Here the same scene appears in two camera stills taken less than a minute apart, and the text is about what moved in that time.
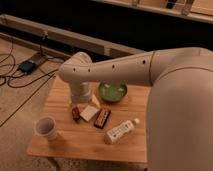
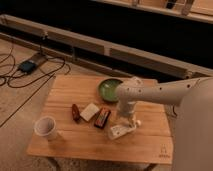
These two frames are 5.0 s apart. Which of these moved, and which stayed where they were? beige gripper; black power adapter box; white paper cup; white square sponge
Moved: beige gripper
Stayed: black power adapter box; white paper cup; white square sponge
